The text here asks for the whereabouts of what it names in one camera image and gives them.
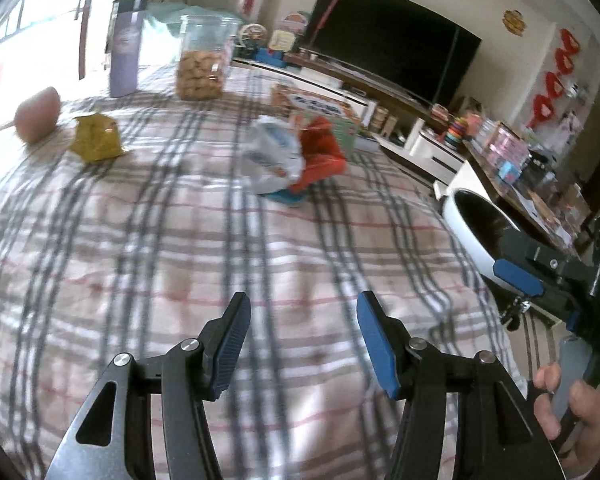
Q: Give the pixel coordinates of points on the black television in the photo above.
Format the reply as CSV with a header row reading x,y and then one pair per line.
x,y
412,47

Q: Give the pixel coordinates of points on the rainbow stacking rings toy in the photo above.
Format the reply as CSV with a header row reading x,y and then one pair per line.
x,y
456,132

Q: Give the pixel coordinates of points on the right red heart hanging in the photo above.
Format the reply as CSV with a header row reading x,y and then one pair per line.
x,y
561,65

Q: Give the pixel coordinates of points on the pink toy box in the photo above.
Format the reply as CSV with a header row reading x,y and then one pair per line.
x,y
505,146

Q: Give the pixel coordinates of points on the marble side table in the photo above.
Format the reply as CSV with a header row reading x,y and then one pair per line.
x,y
531,215

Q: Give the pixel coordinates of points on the purple thermos bottle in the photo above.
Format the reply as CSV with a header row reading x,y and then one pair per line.
x,y
124,38

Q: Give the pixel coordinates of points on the large orange snack box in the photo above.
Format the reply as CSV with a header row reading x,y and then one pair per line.
x,y
287,100

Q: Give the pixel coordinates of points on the white tv cabinet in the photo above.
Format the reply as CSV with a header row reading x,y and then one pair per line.
x,y
415,138

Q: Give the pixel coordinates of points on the red apple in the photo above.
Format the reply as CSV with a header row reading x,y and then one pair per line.
x,y
37,117

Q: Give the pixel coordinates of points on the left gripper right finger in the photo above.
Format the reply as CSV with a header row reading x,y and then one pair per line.
x,y
384,342

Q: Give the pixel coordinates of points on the clear cookie jar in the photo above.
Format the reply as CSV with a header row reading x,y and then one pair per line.
x,y
207,45

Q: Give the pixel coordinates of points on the gold wall decal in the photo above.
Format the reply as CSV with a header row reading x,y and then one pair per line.
x,y
514,22

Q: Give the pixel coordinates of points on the blue plastic packet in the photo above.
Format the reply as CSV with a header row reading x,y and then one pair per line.
x,y
287,197

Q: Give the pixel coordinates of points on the plaid tablecloth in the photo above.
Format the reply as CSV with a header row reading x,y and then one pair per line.
x,y
137,252

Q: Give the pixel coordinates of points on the blue white snack bag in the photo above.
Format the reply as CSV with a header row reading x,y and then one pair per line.
x,y
270,156

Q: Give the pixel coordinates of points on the orange red snack bag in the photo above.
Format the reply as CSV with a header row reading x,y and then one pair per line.
x,y
321,154

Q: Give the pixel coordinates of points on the yellow pyramid packet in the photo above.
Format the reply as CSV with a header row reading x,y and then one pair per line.
x,y
97,138

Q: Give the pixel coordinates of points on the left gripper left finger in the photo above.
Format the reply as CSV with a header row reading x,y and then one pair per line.
x,y
222,339

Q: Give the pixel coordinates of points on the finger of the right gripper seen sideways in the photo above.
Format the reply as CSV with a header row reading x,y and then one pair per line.
x,y
518,280

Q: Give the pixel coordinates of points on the ferris wheel toy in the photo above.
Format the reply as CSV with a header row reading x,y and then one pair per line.
x,y
250,39

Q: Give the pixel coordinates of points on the green small box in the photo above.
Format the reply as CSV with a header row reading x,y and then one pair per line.
x,y
345,132

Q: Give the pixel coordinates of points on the teal covered armchair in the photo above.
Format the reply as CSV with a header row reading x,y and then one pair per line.
x,y
161,34

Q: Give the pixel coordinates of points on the white round trash bin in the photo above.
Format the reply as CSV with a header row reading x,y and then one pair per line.
x,y
478,225

